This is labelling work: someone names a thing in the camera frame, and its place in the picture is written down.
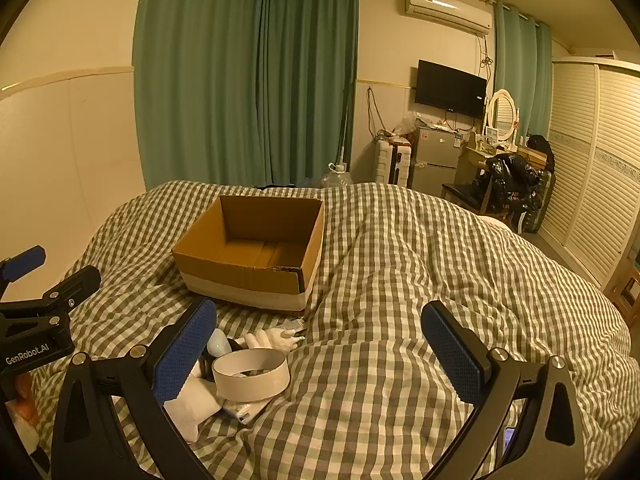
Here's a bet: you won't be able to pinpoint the clear water jug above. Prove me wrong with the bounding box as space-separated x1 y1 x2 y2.
320 162 356 188

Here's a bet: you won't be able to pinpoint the white louvred wardrobe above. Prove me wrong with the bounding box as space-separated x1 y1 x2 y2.
540 57 640 286

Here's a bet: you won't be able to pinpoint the pale blue earbud case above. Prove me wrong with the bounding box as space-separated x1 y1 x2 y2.
207 329 231 357

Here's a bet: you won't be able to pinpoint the narrow green curtain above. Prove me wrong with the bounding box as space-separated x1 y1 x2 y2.
492 2 553 141

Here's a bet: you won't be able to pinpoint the white suitcase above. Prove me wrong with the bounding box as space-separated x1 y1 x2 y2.
375 139 413 188

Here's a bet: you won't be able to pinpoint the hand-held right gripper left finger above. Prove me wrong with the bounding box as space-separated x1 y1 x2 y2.
50 296 218 480

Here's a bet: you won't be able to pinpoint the hanging wall cable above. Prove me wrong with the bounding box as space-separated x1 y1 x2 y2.
367 87 387 136

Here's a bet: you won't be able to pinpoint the white plush toy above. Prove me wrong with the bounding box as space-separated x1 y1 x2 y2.
232 327 307 356

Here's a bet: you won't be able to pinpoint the white oval mirror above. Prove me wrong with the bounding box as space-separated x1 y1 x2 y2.
485 89 521 143

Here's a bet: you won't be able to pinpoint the person's left hand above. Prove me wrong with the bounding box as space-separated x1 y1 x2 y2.
12 377 42 423

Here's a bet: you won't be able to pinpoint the grey checkered blanket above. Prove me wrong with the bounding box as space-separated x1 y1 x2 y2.
10 180 633 480

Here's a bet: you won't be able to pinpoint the black plastic bags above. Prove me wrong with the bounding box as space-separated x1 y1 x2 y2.
472 152 543 213

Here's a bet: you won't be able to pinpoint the wide green curtain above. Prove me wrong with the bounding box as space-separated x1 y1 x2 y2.
132 0 360 191

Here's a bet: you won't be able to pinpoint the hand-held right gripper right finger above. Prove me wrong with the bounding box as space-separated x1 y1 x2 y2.
421 301 586 480

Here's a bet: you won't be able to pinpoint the clear plastic bag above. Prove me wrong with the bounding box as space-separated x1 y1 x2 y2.
395 112 426 136

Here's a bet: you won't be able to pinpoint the brown cardboard box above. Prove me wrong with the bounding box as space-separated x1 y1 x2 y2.
171 195 326 317

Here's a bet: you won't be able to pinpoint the wooden cabinet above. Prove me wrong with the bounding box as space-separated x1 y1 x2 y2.
602 255 640 321

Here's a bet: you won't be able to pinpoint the silver mini fridge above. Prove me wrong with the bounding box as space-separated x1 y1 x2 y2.
407 127 468 191

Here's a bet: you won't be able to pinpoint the plastic packet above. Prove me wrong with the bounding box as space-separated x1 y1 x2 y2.
220 395 273 426

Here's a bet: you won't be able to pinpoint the white air conditioner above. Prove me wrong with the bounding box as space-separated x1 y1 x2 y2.
402 0 493 36

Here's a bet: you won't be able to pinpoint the white tape ring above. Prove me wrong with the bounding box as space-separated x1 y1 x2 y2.
212 349 292 403

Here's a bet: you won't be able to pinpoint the dark chair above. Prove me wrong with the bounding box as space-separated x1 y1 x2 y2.
441 182 488 208

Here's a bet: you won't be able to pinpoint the black wall television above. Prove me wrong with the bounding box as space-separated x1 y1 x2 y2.
416 59 488 117

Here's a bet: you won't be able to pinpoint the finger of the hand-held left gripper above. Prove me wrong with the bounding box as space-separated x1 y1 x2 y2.
0 245 47 302
44 265 102 320

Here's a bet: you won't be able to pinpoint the white dressing table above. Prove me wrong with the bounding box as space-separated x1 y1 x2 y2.
457 132 501 186

